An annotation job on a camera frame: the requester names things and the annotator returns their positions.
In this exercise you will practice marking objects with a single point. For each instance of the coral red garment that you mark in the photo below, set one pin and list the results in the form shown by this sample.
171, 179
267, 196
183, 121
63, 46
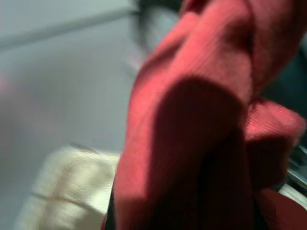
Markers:
192, 95

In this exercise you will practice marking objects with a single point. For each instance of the pale woven laundry basket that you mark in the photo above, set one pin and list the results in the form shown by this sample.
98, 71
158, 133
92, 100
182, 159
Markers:
72, 187

